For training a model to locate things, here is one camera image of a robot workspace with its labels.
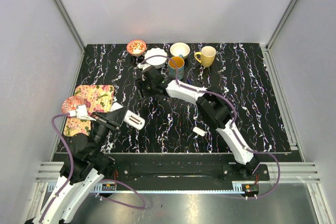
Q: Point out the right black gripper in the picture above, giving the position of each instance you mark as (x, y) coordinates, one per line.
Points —
(140, 84)

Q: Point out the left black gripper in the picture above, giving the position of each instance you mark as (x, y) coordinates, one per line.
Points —
(112, 119)

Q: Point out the white remote control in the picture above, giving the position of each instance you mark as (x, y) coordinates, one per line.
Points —
(130, 118)

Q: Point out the white battery cover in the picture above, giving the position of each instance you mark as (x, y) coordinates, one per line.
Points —
(199, 131)

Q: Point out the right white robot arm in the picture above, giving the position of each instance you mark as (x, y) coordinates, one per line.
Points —
(216, 111)

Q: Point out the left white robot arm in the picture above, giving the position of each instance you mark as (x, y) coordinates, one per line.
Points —
(85, 167)

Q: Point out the white scalloped bowl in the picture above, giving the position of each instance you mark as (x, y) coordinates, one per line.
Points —
(156, 57)

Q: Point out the floral rectangular tray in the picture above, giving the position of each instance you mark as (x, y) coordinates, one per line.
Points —
(98, 98)

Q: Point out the blue mug orange inside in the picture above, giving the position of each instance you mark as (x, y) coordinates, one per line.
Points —
(176, 67)

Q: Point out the orange floral small bowl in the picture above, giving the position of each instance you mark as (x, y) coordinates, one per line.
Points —
(136, 47)

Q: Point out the red patterned bowl on tray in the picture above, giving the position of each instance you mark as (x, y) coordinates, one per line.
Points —
(71, 103)

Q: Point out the cream round bowl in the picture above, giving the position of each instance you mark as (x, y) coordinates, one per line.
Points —
(180, 49)

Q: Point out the yellow mug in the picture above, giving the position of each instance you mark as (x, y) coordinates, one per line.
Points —
(206, 56)

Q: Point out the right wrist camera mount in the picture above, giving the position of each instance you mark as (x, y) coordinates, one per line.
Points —
(143, 66)

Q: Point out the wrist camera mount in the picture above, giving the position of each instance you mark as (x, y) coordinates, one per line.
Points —
(143, 66)
(81, 113)

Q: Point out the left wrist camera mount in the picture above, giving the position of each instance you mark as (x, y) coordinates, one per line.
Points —
(81, 113)

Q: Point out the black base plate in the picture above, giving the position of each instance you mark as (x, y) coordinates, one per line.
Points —
(184, 172)

